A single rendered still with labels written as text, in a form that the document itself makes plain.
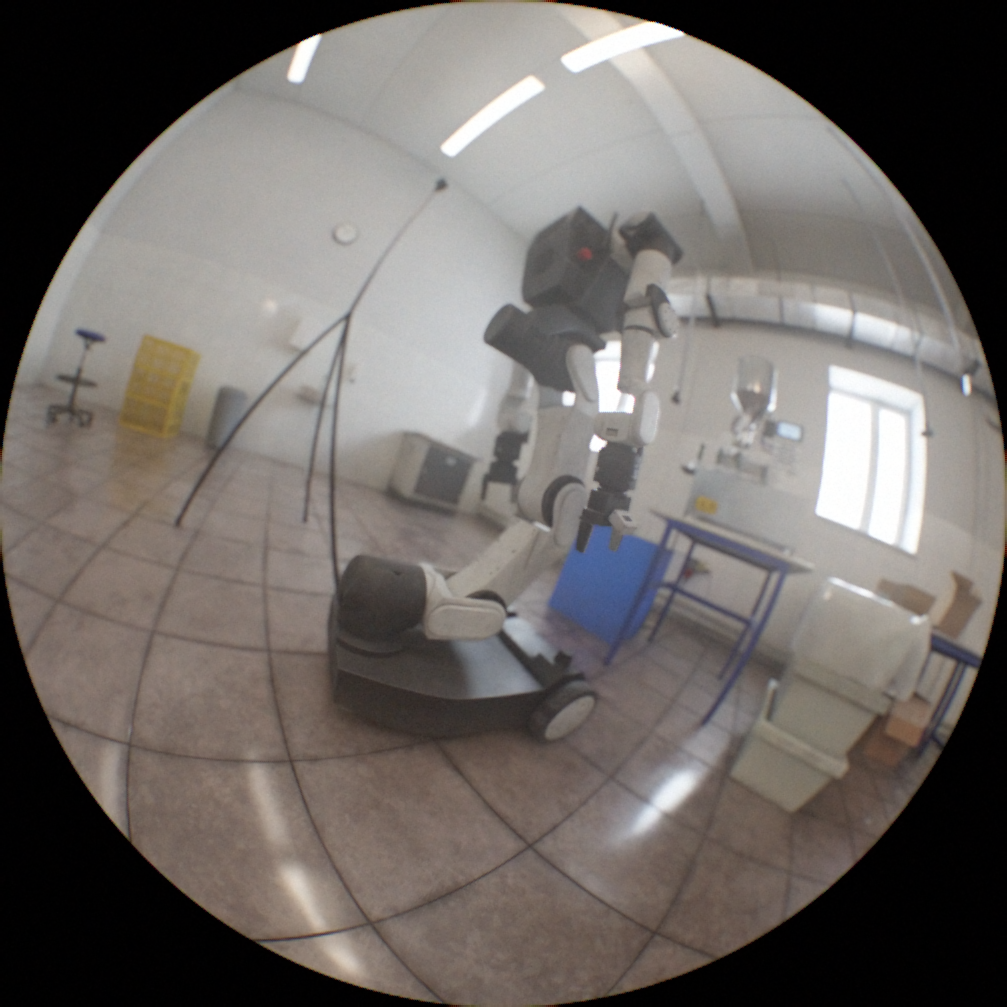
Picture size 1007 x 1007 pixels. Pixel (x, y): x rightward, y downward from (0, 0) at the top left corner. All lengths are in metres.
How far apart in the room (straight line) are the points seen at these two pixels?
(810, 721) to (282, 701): 1.39
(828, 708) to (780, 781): 0.28
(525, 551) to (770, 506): 1.13
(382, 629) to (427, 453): 2.85
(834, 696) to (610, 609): 1.23
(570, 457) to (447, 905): 0.95
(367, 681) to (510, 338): 0.76
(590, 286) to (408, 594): 0.81
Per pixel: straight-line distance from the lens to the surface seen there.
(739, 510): 1.51
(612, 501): 0.61
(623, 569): 1.72
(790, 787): 1.27
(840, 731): 1.20
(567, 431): 0.76
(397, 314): 4.08
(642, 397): 0.60
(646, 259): 0.81
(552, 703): 0.80
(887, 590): 2.89
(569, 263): 0.80
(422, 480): 3.43
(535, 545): 0.76
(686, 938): 0.83
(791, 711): 1.15
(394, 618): 0.67
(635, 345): 0.66
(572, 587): 1.87
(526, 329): 0.70
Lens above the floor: 0.60
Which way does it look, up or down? 3 degrees down
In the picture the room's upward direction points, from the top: 21 degrees clockwise
